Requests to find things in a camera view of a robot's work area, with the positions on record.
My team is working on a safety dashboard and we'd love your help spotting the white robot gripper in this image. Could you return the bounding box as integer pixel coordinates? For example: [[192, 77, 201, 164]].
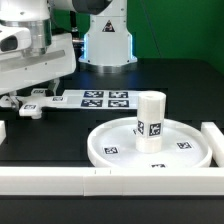
[[0, 34, 76, 110]]

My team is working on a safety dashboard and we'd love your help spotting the white cross-shaped table base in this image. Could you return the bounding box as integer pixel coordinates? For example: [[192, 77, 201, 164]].
[[0, 88, 68, 119]]

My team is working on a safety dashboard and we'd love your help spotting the white round table top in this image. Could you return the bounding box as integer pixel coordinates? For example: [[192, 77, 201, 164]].
[[87, 117, 212, 169]]

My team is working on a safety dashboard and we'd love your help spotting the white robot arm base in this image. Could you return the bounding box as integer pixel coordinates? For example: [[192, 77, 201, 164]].
[[79, 0, 137, 74]]

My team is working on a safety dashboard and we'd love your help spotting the white left fence bar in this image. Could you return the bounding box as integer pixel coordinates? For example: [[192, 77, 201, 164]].
[[0, 120, 6, 145]]

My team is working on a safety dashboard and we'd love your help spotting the white fence bar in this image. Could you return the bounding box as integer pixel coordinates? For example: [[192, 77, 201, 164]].
[[0, 167, 224, 196], [201, 122, 224, 168], [0, 120, 6, 145]]

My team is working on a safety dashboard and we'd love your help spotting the white marker sheet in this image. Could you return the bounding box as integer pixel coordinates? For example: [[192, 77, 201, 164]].
[[49, 90, 140, 110]]

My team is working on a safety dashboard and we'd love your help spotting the white front fence bar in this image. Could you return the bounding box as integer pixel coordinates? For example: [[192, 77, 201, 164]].
[[0, 167, 224, 196]]

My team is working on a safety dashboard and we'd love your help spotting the white right fence bar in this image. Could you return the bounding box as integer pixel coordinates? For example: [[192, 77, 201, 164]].
[[201, 122, 224, 168]]

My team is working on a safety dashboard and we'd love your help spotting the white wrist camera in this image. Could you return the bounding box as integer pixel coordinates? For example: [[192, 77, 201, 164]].
[[0, 25, 32, 54]]

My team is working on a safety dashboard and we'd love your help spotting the black vertical cable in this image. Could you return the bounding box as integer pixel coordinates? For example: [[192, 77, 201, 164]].
[[69, 9, 83, 51]]

